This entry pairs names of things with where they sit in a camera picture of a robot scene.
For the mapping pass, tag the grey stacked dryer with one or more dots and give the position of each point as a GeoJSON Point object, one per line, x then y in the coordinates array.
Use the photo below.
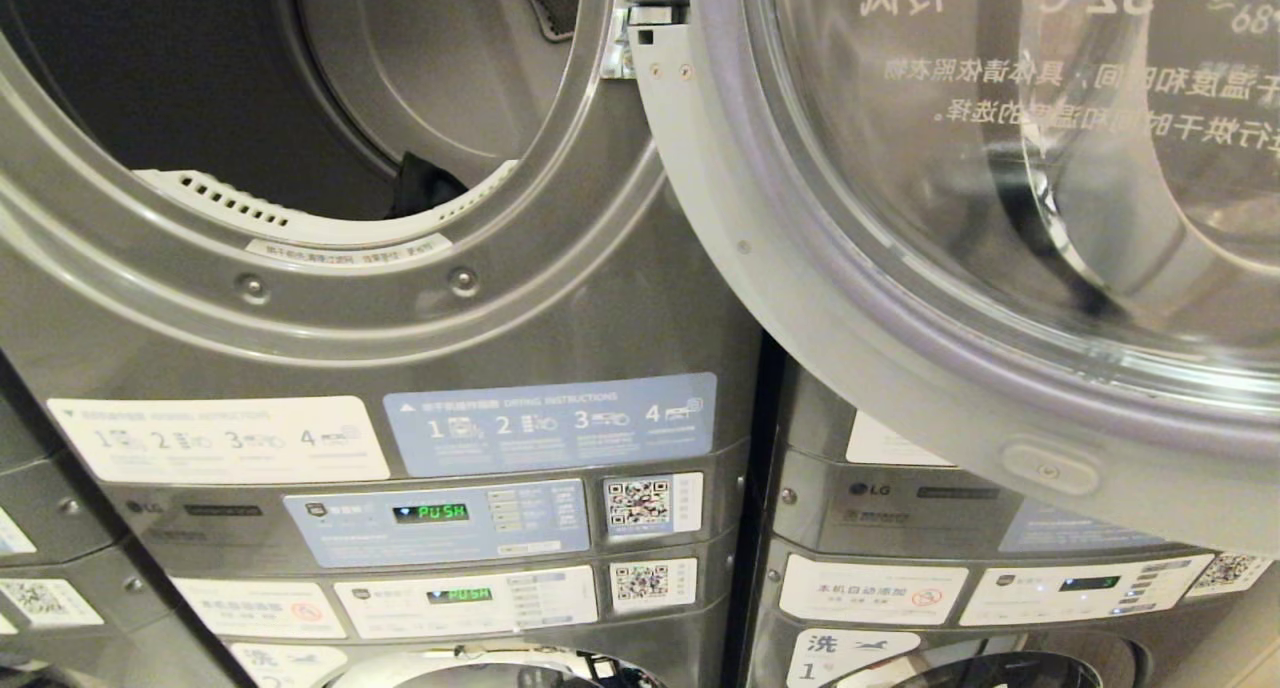
{"type": "Point", "coordinates": [600, 328]}

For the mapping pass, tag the round glass dryer door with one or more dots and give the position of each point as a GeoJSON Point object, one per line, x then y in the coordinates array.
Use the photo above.
{"type": "Point", "coordinates": [900, 268]}

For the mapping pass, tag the blue dryer control panel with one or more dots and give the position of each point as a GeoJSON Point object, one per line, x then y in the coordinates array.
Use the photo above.
{"type": "Point", "coordinates": [440, 520]}

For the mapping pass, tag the grey stacked laundry machine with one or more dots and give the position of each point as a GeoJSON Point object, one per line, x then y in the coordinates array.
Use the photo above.
{"type": "Point", "coordinates": [880, 528]}

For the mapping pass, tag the blue instruction sticker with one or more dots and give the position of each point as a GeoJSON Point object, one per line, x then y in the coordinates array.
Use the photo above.
{"type": "Point", "coordinates": [550, 423]}

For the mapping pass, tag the dark garment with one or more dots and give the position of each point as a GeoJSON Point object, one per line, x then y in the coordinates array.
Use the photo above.
{"type": "Point", "coordinates": [425, 186]}

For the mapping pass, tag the white washer control panel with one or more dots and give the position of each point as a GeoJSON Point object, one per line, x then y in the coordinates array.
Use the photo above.
{"type": "Point", "coordinates": [470, 600]}

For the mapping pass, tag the white lint filter grille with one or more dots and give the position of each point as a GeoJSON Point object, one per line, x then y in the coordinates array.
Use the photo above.
{"type": "Point", "coordinates": [300, 218]}

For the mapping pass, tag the white instruction sticker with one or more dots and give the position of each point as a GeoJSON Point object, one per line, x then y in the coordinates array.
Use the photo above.
{"type": "Point", "coordinates": [220, 438]}

